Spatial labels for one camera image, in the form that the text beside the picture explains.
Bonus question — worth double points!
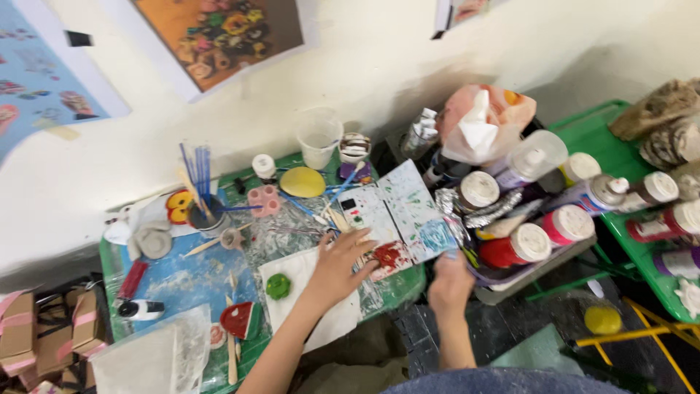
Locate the person's left hand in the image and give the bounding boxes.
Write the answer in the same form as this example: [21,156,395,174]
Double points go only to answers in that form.
[313,229,381,308]

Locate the person's right hand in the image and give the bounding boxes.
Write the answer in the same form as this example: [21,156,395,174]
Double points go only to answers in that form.
[428,251,477,319]

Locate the white palette sheet blue smear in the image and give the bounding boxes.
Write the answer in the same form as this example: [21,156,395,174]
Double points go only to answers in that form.
[376,159,461,264]

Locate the crumpled aluminium foil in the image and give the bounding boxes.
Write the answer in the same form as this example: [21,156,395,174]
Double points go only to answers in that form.
[434,187,524,230]

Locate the green table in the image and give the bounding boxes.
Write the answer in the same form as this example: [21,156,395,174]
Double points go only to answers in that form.
[98,152,428,394]

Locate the red paint bottle white cap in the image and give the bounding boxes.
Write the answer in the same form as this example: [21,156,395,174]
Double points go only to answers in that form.
[478,222,552,269]
[626,199,700,244]

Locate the brown paint bottle white cap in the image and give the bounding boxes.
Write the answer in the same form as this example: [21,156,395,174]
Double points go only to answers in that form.
[617,171,680,215]
[456,171,501,215]

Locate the grey tray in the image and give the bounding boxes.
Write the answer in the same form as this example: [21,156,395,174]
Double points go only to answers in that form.
[469,234,598,306]

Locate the dark bottle white label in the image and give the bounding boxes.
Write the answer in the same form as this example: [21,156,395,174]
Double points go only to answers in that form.
[421,150,466,190]

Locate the white palette sheet red smear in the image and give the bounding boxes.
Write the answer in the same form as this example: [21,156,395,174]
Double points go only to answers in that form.
[338,184,415,282]

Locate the pink paint bottle white cap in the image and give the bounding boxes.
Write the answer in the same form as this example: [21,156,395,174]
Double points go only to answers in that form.
[538,204,596,247]

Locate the white bottle clear cap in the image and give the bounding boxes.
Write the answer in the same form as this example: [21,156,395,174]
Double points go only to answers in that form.
[494,129,570,193]

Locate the bunch of silver paint tubes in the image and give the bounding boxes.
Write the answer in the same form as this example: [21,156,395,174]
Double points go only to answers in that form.
[401,107,440,160]

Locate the purple block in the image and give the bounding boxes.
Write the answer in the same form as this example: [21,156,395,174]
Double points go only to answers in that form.
[338,161,373,185]

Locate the person's blue denim clothing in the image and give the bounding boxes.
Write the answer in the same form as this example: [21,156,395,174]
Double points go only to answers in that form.
[382,367,631,394]

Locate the person's olive trousers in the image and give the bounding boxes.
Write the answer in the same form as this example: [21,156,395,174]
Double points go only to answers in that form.
[294,314,412,394]

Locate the pink plastic bag with tissue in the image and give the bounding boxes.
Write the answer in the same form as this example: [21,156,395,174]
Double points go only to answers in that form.
[435,83,537,166]

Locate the small white cup with tubes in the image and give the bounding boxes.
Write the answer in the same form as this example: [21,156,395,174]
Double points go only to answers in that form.
[338,132,373,165]

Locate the spray bottle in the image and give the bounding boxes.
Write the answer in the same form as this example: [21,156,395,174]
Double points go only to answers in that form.
[546,173,631,217]

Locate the yellow paint bottle white cap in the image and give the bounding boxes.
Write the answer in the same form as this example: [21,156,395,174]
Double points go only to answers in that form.
[557,151,603,187]

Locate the yellow ball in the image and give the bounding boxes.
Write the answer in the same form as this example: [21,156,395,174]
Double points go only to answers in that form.
[583,305,623,336]

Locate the yellow clay disc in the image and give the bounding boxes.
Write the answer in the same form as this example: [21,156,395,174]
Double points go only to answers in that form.
[279,166,327,199]

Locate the white cloth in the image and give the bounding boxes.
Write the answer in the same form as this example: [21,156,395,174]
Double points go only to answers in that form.
[257,246,363,354]

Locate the green clay piece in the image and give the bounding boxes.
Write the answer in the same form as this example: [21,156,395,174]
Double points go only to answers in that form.
[265,273,293,301]

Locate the clear plastic cup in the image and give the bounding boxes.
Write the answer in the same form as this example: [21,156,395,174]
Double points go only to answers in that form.
[295,106,345,170]

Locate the pink clay palette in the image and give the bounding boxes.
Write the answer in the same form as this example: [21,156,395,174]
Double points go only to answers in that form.
[247,185,282,219]

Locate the small white jar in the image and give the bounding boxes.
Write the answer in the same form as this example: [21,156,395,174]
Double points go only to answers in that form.
[252,154,277,182]

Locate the yellow metal rack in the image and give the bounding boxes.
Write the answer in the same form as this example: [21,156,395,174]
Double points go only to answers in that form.
[573,297,700,394]

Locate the small grey clay pot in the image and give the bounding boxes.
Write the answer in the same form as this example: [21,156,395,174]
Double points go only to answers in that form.
[220,228,246,252]

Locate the red clay watermelon slice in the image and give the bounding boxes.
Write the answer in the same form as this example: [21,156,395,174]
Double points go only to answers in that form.
[219,301,263,341]

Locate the purple paint bottle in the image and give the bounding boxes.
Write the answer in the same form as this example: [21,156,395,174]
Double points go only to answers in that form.
[653,246,700,280]

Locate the long wooden modelling tool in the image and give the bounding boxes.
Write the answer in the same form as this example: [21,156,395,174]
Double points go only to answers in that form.
[226,295,240,386]

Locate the white clay star piece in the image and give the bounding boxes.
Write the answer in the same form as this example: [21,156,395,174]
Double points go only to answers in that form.
[673,277,700,320]

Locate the grey brush cup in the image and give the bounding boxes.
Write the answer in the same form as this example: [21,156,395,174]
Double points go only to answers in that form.
[187,196,231,239]

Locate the heap of brown rocks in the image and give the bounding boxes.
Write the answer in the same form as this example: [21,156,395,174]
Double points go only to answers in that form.
[608,78,700,171]

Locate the bundle of blue brushes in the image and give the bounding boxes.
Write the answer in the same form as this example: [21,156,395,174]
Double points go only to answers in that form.
[178,142,215,220]

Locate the blue work mat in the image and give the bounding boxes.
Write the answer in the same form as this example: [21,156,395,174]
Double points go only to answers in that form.
[117,189,261,336]

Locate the red and yellow clay fruit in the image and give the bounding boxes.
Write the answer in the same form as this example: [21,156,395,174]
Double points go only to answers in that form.
[165,189,195,225]

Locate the grey clay rose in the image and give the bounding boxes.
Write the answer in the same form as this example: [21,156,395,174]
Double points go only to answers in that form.
[126,220,174,261]

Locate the black and white bottle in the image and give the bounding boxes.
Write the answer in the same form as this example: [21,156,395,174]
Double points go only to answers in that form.
[116,299,166,322]

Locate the clear plastic bag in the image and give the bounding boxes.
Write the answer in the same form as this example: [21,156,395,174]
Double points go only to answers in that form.
[90,304,213,394]

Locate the flower poster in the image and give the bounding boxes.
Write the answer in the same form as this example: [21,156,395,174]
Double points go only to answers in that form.
[101,0,319,104]

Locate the heap of ribboned cardboard boxes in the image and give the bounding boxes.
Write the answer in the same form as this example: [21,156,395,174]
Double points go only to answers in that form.
[0,283,111,394]

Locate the blue poster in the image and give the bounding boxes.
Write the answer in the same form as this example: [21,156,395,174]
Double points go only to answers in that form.
[0,0,132,166]

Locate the blue handled brush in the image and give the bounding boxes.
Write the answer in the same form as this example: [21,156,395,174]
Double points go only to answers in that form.
[278,191,329,225]
[323,161,366,210]

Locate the small wall picture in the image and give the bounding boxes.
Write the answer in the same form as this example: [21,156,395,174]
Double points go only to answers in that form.
[431,0,510,40]

